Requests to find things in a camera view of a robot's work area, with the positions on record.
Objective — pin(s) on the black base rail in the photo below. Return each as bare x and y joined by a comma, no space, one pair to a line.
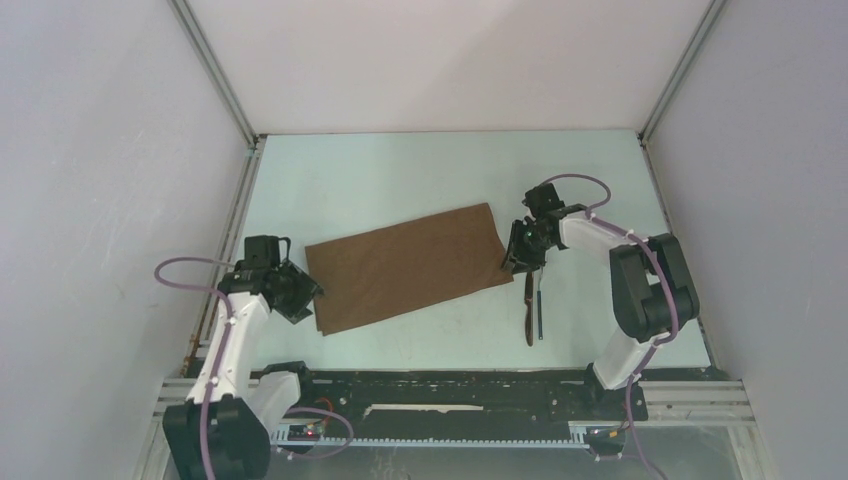
470,406

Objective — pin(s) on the controller board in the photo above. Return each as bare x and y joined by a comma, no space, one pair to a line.
305,432
604,435

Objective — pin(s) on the brown cloth napkin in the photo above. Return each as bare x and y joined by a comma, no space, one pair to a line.
377,275

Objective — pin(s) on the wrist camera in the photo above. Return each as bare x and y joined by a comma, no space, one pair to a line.
542,200
265,252

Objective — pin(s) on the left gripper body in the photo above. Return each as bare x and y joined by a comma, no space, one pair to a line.
280,271

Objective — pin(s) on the left controller board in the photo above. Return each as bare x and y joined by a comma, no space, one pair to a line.
305,432

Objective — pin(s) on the left aluminium frame post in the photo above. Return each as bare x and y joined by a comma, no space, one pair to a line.
204,50

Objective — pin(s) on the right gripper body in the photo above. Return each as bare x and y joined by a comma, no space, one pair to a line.
536,248

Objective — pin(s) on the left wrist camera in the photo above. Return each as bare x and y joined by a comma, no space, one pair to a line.
265,252

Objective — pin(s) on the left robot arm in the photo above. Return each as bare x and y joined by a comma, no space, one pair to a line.
217,432

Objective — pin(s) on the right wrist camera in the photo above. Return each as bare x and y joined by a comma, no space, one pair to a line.
542,200

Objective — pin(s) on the right aluminium frame post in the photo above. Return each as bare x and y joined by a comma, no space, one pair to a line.
706,24

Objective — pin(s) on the right controller board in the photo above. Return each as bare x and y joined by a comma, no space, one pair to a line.
604,435

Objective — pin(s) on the aluminium frame post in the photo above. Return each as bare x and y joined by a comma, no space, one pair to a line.
706,24
204,50

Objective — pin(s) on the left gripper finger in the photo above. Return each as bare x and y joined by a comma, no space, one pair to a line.
296,308
302,287

